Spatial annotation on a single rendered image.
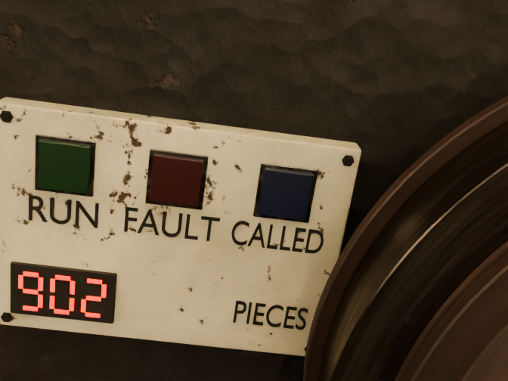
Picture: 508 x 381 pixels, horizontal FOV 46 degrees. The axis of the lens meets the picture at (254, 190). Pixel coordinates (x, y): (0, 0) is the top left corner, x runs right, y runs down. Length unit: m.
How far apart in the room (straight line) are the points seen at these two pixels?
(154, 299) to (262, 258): 0.09
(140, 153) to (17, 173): 0.09
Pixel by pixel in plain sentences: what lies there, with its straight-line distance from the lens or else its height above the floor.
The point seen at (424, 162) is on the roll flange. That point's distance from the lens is 0.38.
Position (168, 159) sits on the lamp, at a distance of 0.43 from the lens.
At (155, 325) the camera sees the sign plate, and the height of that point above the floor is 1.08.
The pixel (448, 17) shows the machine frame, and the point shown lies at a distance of 0.46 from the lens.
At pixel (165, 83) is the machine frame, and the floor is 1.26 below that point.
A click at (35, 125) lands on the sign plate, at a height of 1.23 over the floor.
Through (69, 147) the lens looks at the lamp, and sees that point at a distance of 0.44.
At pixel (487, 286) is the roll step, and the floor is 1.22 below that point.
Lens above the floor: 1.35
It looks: 20 degrees down
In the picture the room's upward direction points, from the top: 9 degrees clockwise
